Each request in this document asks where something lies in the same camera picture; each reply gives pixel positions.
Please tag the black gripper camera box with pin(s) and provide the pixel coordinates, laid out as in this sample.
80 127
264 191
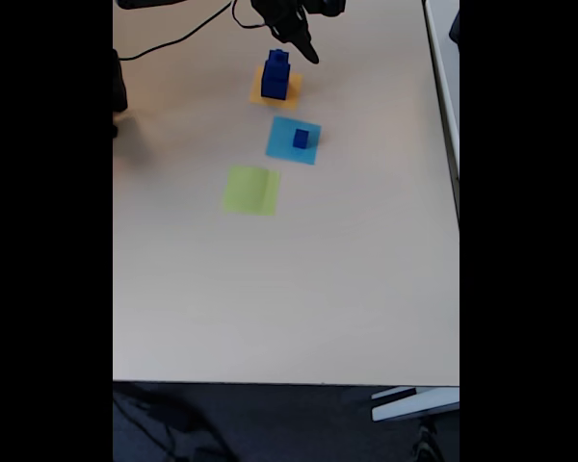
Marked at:
332 6

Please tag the medium blue cube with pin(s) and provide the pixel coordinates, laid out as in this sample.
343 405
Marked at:
275 69

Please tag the dark object on desk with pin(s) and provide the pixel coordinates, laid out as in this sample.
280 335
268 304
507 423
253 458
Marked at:
455 26

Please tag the large blue cube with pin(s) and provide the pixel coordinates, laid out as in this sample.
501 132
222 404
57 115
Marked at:
273 89

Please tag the blue paper square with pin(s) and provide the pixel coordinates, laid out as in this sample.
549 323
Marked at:
279 142

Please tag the small blue cube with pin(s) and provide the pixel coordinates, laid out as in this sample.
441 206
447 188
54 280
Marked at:
300 139

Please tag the green paper square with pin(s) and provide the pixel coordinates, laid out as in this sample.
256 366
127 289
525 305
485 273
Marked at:
248 192

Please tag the white table foot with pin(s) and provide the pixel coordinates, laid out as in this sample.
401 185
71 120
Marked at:
414 406

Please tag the orange paper square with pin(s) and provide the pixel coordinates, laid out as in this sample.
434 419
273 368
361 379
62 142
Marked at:
294 96

